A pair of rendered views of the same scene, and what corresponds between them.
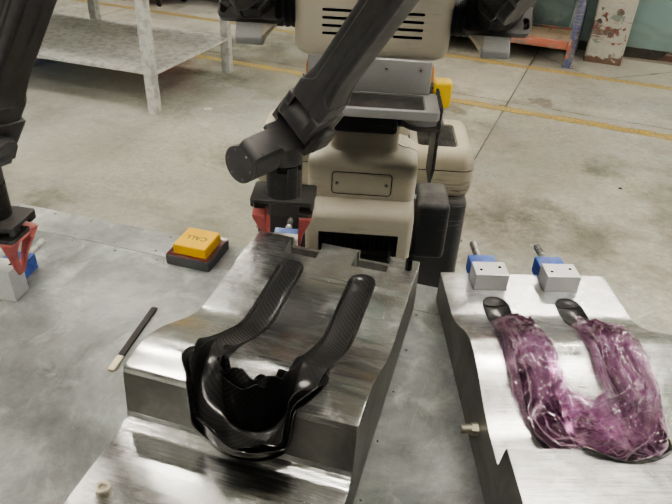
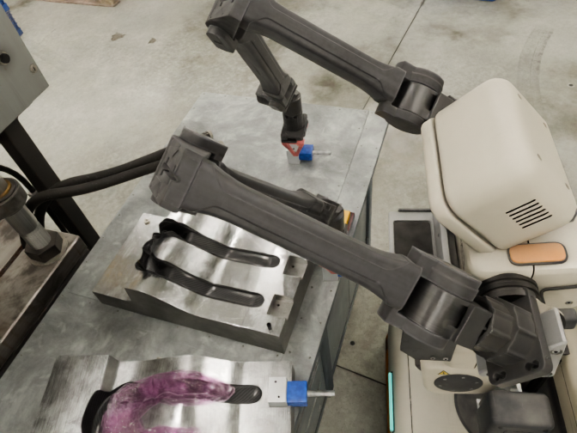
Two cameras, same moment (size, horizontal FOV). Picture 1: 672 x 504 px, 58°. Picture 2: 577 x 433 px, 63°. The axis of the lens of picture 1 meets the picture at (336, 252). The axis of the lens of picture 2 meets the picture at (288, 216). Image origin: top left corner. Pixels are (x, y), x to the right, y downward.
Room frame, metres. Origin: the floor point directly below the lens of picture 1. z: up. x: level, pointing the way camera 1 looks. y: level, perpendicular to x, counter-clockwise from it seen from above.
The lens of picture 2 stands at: (0.92, -0.56, 1.81)
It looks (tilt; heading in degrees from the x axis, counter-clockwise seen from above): 50 degrees down; 101
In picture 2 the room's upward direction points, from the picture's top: 10 degrees counter-clockwise
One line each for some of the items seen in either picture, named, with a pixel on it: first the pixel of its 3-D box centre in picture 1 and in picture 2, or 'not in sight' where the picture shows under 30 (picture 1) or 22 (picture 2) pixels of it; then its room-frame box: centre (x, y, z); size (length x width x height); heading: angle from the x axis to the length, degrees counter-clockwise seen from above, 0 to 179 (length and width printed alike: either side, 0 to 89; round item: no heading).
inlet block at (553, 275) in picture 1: (547, 267); not in sight; (0.82, -0.34, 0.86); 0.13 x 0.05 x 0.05; 2
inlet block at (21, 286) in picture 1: (21, 262); (309, 152); (0.80, 0.51, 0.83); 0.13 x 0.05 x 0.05; 174
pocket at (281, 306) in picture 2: (371, 270); (281, 309); (0.76, -0.05, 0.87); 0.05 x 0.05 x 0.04; 75
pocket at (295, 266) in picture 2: (303, 257); (295, 271); (0.79, 0.05, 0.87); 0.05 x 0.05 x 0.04; 75
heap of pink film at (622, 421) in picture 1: (578, 363); (161, 416); (0.55, -0.30, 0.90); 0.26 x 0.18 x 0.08; 2
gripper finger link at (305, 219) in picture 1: (291, 220); not in sight; (0.88, 0.08, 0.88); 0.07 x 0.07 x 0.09; 88
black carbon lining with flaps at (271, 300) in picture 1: (291, 326); (201, 261); (0.57, 0.05, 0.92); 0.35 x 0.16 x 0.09; 165
